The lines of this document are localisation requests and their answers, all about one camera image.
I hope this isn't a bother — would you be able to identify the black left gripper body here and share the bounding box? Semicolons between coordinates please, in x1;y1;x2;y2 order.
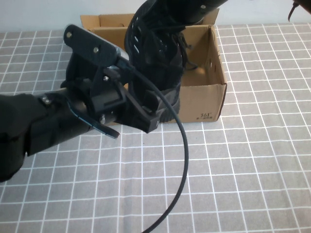
60;53;147;133

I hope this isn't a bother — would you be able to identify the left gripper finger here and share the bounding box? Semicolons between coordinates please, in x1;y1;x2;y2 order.
122;93;162;134

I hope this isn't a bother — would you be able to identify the black mesh sneaker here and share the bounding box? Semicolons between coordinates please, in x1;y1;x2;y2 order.
123;0;201;123

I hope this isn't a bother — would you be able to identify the brown cardboard shoe box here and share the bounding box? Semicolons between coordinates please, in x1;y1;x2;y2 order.
80;8;228;124

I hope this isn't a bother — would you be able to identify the grey white-checked tablecloth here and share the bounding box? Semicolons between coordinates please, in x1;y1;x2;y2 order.
0;21;311;233

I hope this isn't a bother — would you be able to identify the black blue-edged flat cable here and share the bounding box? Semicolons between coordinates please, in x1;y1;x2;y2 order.
65;100;121;140

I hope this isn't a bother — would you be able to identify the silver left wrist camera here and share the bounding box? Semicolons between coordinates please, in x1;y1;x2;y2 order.
106;47;130;71

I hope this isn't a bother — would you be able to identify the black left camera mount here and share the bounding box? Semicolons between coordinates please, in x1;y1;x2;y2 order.
63;24;127;98

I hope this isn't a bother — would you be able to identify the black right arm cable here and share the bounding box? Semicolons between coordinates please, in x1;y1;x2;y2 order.
288;0;311;23

